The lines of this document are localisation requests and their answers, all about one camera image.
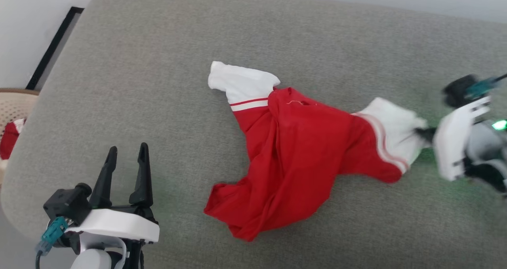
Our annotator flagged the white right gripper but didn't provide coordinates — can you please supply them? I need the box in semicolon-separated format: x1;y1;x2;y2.
415;96;492;182

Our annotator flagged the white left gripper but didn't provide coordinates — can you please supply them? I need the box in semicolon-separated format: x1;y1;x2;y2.
65;143;160;244

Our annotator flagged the red and white shirt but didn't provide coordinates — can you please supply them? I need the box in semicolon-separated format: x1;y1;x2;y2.
203;61;430;242

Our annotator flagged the red garment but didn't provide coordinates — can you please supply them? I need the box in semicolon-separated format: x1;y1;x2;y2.
0;118;27;161

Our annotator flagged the beige laundry basket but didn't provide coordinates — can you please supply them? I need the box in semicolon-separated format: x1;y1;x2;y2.
0;88;40;184

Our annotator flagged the teal right camera connector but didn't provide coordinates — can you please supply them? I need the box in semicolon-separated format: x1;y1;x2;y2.
467;78;498;98

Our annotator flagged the teal camera connector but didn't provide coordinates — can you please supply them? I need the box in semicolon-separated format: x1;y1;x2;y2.
38;217;69;254
467;78;498;98

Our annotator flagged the teal left camera connector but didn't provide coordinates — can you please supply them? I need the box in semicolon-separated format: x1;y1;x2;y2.
38;217;69;254

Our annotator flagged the black wall skirting strip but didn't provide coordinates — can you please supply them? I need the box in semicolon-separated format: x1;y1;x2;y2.
26;7;84;90

